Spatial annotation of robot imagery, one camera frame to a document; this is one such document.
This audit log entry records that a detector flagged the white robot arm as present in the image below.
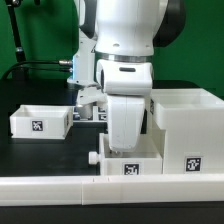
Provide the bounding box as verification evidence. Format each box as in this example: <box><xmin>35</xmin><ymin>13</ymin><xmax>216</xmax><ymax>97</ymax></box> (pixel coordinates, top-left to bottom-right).
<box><xmin>67</xmin><ymin>0</ymin><xmax>186</xmax><ymax>152</ymax></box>

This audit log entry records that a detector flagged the white drawer box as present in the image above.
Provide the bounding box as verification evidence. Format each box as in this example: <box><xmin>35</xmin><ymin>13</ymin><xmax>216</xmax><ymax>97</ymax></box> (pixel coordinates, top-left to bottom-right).
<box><xmin>88</xmin><ymin>133</ymin><xmax>163</xmax><ymax>176</ymax></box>
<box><xmin>10</xmin><ymin>105</ymin><xmax>74</xmax><ymax>139</ymax></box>

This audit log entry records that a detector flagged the black upper base cable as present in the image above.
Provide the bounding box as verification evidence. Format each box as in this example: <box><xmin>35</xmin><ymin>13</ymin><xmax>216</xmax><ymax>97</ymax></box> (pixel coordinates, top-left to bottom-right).
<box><xmin>1</xmin><ymin>59</ymin><xmax>74</xmax><ymax>80</ymax></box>

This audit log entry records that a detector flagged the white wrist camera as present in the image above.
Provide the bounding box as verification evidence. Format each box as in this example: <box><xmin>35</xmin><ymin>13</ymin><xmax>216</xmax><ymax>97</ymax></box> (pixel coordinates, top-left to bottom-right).
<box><xmin>76</xmin><ymin>84</ymin><xmax>107</xmax><ymax>119</ymax></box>

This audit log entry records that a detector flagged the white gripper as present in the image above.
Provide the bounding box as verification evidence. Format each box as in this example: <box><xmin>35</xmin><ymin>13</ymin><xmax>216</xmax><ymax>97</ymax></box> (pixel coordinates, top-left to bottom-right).
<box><xmin>96</xmin><ymin>59</ymin><xmax>153</xmax><ymax>152</ymax></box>

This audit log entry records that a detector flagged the white front barrier wall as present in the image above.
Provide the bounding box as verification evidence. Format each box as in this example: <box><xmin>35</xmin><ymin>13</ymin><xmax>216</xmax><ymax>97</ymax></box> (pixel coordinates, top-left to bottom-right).
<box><xmin>0</xmin><ymin>174</ymin><xmax>224</xmax><ymax>206</ymax></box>

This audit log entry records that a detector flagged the black base cable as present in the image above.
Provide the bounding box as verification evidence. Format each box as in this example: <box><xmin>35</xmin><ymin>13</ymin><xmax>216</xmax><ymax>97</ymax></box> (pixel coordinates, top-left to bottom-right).
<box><xmin>1</xmin><ymin>59</ymin><xmax>74</xmax><ymax>80</ymax></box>
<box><xmin>26</xmin><ymin>66</ymin><xmax>74</xmax><ymax>74</ymax></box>

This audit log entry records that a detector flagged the black camera stand pole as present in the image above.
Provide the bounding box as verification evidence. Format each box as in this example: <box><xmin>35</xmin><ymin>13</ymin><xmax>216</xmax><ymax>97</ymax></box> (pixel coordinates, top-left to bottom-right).
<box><xmin>2</xmin><ymin>0</ymin><xmax>29</xmax><ymax>81</ymax></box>

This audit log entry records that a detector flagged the black lower base cable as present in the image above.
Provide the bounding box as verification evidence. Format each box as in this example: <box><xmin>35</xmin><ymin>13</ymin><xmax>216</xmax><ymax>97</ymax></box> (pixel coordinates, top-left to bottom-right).
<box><xmin>26</xmin><ymin>66</ymin><xmax>74</xmax><ymax>74</ymax></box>

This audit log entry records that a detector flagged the white marker tag plate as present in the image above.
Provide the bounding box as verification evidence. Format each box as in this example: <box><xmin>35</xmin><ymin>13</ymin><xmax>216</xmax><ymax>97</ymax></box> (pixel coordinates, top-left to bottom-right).
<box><xmin>73</xmin><ymin>105</ymin><xmax>107</xmax><ymax>123</ymax></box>

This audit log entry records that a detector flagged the white drawer cabinet frame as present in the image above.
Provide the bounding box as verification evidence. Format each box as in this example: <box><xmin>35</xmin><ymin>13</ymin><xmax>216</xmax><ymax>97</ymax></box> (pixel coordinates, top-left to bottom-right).
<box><xmin>149</xmin><ymin>88</ymin><xmax>224</xmax><ymax>174</ymax></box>

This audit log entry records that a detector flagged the white front drawer box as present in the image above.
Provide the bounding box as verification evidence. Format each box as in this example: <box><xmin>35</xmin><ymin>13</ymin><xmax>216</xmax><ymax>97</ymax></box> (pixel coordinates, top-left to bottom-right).
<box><xmin>88</xmin><ymin>133</ymin><xmax>163</xmax><ymax>176</ymax></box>

